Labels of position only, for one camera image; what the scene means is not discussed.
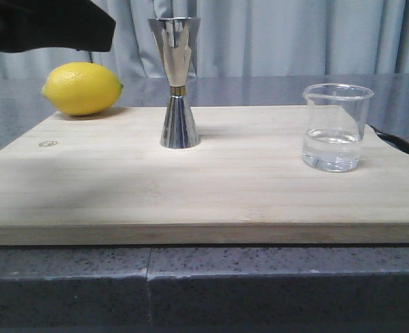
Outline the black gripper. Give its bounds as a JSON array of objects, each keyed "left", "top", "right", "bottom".
[{"left": 0, "top": 1, "right": 116, "bottom": 53}]

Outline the silver steel jigger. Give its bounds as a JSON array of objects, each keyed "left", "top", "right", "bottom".
[{"left": 148, "top": 17, "right": 200, "bottom": 149}]

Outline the clear glass measuring beaker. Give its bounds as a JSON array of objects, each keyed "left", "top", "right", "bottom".
[{"left": 302, "top": 83, "right": 374, "bottom": 173}]

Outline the yellow lemon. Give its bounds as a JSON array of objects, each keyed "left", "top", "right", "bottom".
[{"left": 42, "top": 62, "right": 123, "bottom": 116}]

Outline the light wooden cutting board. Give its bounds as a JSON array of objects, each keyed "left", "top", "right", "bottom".
[{"left": 0, "top": 105, "right": 409, "bottom": 246}]

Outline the grey curtain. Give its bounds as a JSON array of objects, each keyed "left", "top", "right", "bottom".
[{"left": 0, "top": 1, "right": 409, "bottom": 79}]

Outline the black cutting board handle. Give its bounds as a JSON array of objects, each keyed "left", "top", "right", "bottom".
[{"left": 370, "top": 126, "right": 409, "bottom": 154}]

